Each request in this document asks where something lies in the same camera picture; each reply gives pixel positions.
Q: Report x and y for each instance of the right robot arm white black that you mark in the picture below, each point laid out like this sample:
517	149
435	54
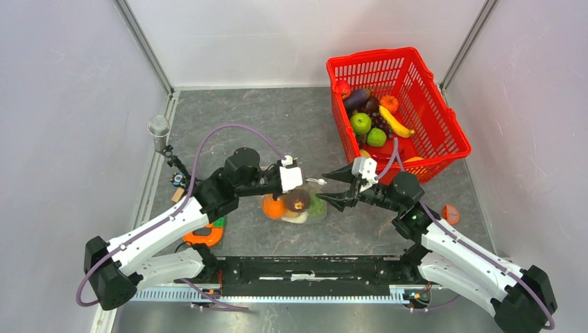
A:
518	299

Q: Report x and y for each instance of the orange letter e toy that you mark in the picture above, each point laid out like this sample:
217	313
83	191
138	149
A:
206	235

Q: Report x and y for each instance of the small yellow fruit low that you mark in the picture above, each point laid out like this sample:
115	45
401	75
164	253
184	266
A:
364	153

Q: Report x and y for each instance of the dark red plum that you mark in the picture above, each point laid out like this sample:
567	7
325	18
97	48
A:
297	200

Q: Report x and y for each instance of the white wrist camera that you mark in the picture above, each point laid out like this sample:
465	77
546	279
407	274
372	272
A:
291	175
364	171

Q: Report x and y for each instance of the clear dotted zip top bag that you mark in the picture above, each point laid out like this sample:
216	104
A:
313	186

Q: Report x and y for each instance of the green wrinkled cabbage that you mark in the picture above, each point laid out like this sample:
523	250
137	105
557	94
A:
376	138

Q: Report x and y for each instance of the small orange object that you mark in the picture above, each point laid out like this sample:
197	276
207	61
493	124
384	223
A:
451	214

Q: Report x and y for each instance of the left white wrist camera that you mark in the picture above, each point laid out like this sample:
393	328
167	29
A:
291	175

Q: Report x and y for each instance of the dark purple grape bunch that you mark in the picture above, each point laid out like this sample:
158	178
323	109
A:
381	123

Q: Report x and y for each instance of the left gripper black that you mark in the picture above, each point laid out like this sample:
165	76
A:
276	168

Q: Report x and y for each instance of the orange pumpkin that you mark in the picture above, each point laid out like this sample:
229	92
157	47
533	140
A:
390	102

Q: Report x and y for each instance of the white mushroom toy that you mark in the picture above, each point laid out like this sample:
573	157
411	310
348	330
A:
299	219

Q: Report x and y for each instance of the yellow banana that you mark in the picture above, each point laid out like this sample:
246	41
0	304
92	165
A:
397	128

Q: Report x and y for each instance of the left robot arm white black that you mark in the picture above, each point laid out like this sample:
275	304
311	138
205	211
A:
117	269

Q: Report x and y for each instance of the purple eggplant top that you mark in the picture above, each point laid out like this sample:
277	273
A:
356	99

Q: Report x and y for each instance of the green small block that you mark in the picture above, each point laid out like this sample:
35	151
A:
219	223

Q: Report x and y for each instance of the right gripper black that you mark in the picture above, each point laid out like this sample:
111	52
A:
344	173

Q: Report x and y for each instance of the green apple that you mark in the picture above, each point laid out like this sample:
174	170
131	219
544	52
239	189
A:
361	123

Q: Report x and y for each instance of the red plastic basket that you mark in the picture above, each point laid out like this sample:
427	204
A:
438	137

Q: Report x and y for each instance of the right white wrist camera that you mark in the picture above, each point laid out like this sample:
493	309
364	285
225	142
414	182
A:
364	171

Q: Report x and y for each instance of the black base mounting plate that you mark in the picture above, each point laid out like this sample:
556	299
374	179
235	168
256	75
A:
345	275

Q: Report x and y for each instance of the red apple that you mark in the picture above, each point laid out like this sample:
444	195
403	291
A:
342	88

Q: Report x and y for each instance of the grey microphone on stand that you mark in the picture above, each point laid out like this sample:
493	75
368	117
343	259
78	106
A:
160	128

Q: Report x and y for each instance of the orange tangerine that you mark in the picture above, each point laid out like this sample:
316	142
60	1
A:
273	208

